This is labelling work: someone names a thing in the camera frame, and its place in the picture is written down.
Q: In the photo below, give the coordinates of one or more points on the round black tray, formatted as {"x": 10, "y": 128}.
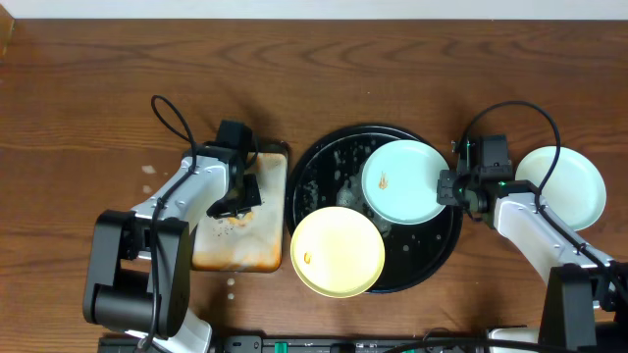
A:
{"x": 329, "y": 174}

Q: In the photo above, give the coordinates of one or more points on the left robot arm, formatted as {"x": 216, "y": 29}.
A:
{"x": 138, "y": 277}

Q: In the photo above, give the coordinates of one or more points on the mint plate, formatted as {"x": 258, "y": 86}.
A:
{"x": 575, "y": 191}
{"x": 399, "y": 182}

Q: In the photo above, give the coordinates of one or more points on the rectangular soapy black tray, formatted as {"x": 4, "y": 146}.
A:
{"x": 219, "y": 246}

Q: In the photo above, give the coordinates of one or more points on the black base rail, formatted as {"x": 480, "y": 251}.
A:
{"x": 257, "y": 344}

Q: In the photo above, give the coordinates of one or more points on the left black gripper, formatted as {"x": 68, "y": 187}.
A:
{"x": 240, "y": 197}

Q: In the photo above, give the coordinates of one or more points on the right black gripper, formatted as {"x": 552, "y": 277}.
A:
{"x": 445, "y": 194}

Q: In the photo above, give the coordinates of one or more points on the green and yellow sponge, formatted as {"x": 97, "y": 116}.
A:
{"x": 241, "y": 220}

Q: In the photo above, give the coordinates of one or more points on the yellow plate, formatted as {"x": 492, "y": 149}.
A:
{"x": 337, "y": 252}

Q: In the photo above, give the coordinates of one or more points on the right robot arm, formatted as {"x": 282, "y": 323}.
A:
{"x": 585, "y": 306}

